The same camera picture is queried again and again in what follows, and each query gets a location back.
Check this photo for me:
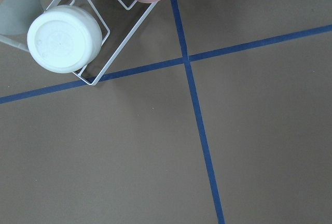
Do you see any white cup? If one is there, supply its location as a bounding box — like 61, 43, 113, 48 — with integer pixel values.
27, 5, 102, 74

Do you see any white wire cup rack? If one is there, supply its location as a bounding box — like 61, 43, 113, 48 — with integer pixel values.
0, 0, 159, 86

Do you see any pale grey cup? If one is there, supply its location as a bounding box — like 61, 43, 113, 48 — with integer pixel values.
1, 0, 44, 35

